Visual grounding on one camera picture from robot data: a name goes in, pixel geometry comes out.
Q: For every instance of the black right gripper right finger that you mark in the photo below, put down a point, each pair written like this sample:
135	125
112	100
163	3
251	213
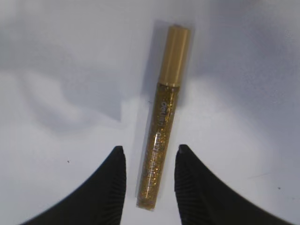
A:
204	199

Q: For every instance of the gold glitter pen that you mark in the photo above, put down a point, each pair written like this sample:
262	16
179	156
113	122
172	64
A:
164	106

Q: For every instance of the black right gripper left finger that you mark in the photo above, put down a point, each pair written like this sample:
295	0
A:
98	201

